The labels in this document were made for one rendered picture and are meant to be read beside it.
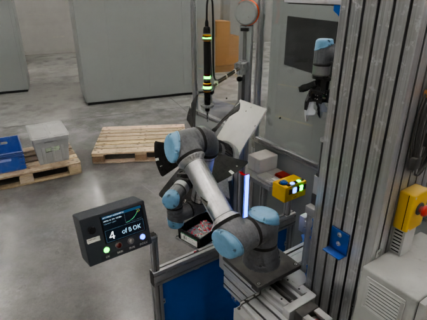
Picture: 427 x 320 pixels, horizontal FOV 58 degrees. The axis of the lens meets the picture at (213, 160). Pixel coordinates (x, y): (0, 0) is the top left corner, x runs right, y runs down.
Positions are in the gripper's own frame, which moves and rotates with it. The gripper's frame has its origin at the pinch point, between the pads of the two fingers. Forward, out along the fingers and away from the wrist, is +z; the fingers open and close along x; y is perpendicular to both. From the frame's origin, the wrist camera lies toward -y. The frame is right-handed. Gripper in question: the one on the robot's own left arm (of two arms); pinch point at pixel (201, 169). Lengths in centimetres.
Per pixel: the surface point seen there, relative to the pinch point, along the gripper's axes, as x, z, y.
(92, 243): 1, -68, 19
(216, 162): 0.9, 11.0, -4.9
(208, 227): 34.5, -0.4, 0.2
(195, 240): 32.7, -15.5, 1.9
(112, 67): 5, 454, 343
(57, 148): 54, 169, 248
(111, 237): 1, -63, 14
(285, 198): 22.2, 14.2, -39.8
